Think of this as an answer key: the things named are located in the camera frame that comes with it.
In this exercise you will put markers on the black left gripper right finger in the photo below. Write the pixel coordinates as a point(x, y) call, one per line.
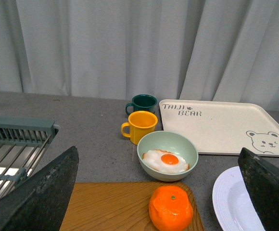
point(261, 179)

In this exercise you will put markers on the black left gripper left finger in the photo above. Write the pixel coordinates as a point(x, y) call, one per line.
point(40, 203)

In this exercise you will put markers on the white ribbed plate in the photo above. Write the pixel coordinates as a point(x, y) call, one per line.
point(232, 204)

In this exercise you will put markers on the orange mandarin fruit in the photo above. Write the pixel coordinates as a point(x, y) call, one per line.
point(170, 208)

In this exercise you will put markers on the green dish drying rack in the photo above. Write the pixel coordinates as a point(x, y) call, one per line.
point(23, 142)

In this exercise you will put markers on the wooden cutting board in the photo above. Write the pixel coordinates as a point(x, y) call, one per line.
point(110, 206)

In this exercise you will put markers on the beige bear tray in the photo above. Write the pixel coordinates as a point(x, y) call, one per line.
point(222, 128)

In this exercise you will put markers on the pale green bowl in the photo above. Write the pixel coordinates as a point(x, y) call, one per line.
point(171, 142)

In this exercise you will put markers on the fake fried egg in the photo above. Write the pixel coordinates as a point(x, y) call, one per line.
point(165, 162)

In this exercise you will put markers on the yellow mug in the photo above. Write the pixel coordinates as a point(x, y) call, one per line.
point(139, 124)

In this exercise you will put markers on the white curtain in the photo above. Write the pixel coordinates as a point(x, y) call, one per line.
point(211, 50)

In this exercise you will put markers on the dark green mug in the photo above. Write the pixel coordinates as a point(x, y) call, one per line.
point(141, 102)

